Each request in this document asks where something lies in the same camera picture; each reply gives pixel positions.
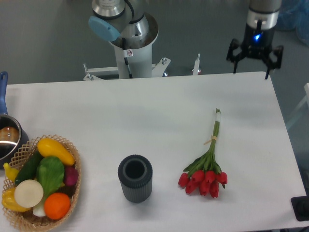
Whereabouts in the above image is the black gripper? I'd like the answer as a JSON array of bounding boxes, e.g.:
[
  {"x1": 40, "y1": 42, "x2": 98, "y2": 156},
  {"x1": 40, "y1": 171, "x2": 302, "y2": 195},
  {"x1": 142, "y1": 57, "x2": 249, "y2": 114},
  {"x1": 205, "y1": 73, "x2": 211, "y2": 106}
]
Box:
[{"x1": 226, "y1": 22, "x2": 284, "y2": 80}]

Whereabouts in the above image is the red tulip bouquet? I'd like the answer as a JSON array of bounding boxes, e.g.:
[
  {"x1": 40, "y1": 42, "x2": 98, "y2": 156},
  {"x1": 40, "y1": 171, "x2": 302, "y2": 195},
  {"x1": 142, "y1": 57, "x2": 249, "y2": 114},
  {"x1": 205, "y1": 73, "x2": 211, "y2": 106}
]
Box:
[{"x1": 178, "y1": 108, "x2": 228, "y2": 198}]

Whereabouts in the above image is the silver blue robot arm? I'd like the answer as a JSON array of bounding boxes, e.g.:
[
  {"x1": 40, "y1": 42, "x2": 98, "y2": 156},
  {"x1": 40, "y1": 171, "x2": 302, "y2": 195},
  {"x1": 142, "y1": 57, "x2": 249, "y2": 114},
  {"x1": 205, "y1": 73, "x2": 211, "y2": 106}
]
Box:
[{"x1": 88, "y1": 0, "x2": 283, "y2": 79}]

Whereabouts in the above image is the blue plastic bag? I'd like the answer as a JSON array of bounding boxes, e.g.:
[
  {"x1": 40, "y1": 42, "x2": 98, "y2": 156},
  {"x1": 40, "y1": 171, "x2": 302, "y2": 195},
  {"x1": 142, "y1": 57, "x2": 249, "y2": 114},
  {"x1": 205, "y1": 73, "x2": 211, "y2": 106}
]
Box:
[{"x1": 276, "y1": 0, "x2": 309, "y2": 46}]

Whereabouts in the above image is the black device at edge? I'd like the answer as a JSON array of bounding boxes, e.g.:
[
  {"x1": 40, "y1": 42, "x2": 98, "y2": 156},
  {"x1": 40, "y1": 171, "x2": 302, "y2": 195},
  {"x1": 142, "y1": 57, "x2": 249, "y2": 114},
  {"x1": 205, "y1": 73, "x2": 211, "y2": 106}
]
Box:
[{"x1": 291, "y1": 196, "x2": 309, "y2": 221}]

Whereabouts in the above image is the dark grey ribbed vase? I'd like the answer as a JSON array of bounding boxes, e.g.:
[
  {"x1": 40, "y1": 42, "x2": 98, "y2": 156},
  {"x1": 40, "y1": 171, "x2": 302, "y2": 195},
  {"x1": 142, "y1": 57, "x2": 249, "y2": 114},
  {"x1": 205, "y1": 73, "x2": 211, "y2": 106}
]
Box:
[{"x1": 117, "y1": 154, "x2": 153, "y2": 203}]

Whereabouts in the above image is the purple red onion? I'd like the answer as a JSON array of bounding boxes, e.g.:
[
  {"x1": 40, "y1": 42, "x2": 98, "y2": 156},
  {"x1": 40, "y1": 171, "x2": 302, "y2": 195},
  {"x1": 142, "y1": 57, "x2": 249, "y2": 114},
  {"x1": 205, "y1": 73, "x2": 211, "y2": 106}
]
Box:
[{"x1": 63, "y1": 166, "x2": 79, "y2": 186}]

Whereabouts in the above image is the yellow squash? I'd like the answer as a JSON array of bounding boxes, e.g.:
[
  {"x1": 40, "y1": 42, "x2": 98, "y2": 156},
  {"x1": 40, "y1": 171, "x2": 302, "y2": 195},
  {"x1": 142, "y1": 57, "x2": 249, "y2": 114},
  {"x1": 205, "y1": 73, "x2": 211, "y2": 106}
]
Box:
[{"x1": 37, "y1": 138, "x2": 75, "y2": 166}]

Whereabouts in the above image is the green lettuce leaf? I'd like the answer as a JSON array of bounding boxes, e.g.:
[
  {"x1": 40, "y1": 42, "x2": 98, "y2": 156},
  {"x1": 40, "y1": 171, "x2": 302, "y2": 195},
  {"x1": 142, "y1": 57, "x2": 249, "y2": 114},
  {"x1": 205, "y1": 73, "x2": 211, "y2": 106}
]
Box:
[{"x1": 36, "y1": 156, "x2": 65, "y2": 201}]

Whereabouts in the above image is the orange fruit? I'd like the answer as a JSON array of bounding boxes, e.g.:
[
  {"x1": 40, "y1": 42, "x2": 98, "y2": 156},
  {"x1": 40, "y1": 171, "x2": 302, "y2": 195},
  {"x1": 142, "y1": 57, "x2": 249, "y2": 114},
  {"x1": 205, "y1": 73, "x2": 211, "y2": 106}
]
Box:
[{"x1": 44, "y1": 193, "x2": 70, "y2": 220}]

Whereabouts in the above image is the woven wicker basket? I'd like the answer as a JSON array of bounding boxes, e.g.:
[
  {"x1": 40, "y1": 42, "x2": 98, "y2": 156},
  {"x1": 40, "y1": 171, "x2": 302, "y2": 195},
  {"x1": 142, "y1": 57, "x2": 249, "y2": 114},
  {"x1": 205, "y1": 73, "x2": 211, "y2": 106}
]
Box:
[{"x1": 0, "y1": 135, "x2": 82, "y2": 232}]

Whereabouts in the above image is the dark green cucumber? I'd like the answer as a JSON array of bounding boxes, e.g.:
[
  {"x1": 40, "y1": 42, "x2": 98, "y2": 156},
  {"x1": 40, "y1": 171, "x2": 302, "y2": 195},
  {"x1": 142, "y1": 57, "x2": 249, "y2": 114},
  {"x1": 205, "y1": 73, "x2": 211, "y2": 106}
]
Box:
[{"x1": 14, "y1": 150, "x2": 43, "y2": 186}]

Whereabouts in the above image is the white round onion slice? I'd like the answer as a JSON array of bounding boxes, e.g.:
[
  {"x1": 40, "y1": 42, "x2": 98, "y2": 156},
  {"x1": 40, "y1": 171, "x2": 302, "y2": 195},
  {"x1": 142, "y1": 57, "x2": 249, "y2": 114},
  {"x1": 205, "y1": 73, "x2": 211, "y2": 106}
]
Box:
[{"x1": 14, "y1": 179, "x2": 43, "y2": 208}]

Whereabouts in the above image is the yellow bell pepper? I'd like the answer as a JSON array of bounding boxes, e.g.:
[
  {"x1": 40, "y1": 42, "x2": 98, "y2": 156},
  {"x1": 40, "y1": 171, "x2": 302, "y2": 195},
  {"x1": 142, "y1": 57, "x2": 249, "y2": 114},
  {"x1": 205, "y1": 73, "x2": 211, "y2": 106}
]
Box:
[{"x1": 1, "y1": 188, "x2": 31, "y2": 212}]

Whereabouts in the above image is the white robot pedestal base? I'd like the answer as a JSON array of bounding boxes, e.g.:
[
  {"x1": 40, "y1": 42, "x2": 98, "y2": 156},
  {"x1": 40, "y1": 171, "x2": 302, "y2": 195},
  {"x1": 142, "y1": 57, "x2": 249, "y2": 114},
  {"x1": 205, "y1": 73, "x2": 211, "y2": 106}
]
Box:
[{"x1": 83, "y1": 42, "x2": 201, "y2": 81}]

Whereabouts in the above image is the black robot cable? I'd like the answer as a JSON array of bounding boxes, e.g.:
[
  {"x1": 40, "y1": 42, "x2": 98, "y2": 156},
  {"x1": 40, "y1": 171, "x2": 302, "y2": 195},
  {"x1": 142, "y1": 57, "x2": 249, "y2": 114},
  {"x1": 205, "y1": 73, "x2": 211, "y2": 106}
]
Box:
[{"x1": 122, "y1": 37, "x2": 133, "y2": 79}]

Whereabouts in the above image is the blue handled saucepan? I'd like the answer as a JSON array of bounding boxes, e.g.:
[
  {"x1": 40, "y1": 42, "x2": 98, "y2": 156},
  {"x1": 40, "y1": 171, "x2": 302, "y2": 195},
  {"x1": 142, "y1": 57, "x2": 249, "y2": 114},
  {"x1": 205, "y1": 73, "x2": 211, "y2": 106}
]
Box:
[{"x1": 0, "y1": 71, "x2": 28, "y2": 170}]

